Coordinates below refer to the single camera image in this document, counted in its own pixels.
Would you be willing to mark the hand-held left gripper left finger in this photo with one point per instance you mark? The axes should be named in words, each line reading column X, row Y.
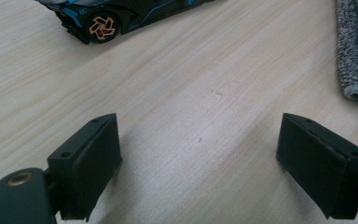
column 84, row 161

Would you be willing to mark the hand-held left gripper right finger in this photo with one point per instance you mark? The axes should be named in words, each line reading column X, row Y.
column 317, row 161

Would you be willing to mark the grey knitted sock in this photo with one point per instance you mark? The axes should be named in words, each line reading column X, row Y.
column 354, row 46

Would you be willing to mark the black and blue toy car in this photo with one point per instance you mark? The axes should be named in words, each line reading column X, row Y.
column 130, row 14

